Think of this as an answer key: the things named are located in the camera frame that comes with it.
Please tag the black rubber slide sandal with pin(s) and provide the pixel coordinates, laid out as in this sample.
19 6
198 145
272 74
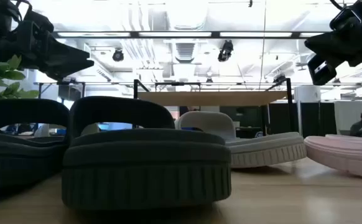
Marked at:
143 174
19 161

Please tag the black room divider panels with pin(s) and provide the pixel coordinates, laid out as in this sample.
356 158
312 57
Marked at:
280 118

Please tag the white fabric divider panel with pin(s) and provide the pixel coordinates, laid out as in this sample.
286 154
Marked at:
342 115

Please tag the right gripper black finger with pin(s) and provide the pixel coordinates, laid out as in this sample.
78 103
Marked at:
330 45

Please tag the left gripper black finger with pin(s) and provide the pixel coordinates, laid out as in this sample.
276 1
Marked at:
66 51
69 68

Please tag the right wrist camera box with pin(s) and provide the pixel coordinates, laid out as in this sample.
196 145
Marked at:
322 70

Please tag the black ceiling spotlight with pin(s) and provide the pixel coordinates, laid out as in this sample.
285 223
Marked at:
118 55
225 51

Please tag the black overhead light bar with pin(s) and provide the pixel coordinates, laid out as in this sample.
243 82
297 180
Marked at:
216 34

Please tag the pink rubber slide sandal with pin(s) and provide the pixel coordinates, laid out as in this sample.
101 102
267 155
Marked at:
339 155

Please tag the wooden shelf with black frame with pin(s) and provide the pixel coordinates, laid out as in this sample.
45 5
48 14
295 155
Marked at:
212 98

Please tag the green leafy plant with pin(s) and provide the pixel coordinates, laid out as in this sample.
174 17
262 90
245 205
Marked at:
0 74

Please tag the person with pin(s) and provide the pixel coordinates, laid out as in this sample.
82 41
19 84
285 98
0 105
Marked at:
19 129
193 109
359 126

